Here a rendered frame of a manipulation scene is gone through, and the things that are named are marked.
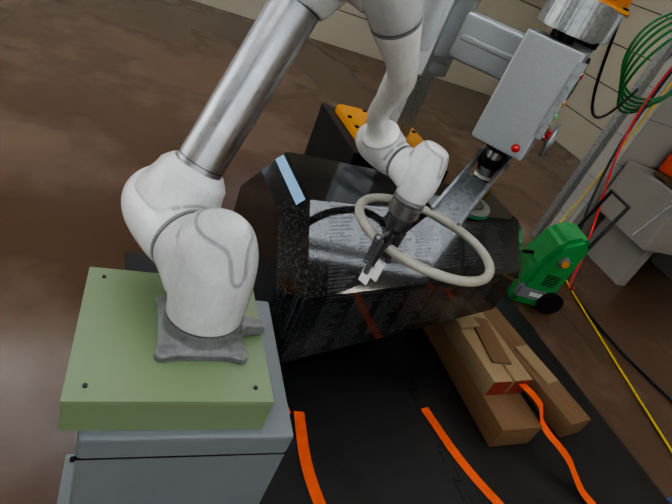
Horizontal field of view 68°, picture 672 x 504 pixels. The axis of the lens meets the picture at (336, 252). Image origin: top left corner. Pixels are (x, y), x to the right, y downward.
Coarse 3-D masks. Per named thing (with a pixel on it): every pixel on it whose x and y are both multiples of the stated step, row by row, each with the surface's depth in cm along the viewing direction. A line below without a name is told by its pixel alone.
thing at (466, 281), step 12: (360, 204) 157; (360, 216) 150; (432, 216) 180; (444, 216) 179; (372, 228) 146; (456, 228) 177; (372, 240) 144; (468, 240) 173; (396, 252) 140; (480, 252) 167; (408, 264) 139; (420, 264) 139; (492, 264) 159; (432, 276) 139; (444, 276) 139; (456, 276) 141; (468, 276) 145; (480, 276) 148; (492, 276) 153
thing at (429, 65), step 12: (456, 0) 228; (468, 0) 233; (480, 0) 244; (444, 24) 234; (432, 48) 240; (420, 60) 245; (432, 60) 246; (444, 60) 254; (420, 72) 247; (432, 72) 251; (444, 72) 262
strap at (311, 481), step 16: (304, 416) 202; (432, 416) 226; (304, 432) 196; (544, 432) 228; (304, 448) 191; (448, 448) 215; (560, 448) 225; (304, 464) 185; (464, 464) 211; (480, 480) 207; (576, 480) 221; (320, 496) 178; (496, 496) 204
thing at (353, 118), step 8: (336, 112) 285; (344, 112) 280; (352, 112) 285; (360, 112) 290; (344, 120) 275; (352, 120) 274; (360, 120) 279; (352, 128) 266; (352, 136) 265; (408, 136) 286; (416, 136) 291; (416, 144) 280
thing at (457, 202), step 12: (468, 168) 199; (504, 168) 209; (456, 180) 191; (468, 180) 200; (480, 180) 202; (492, 180) 196; (444, 192) 185; (456, 192) 194; (468, 192) 195; (480, 192) 197; (444, 204) 188; (456, 204) 189; (468, 204) 190; (456, 216) 184
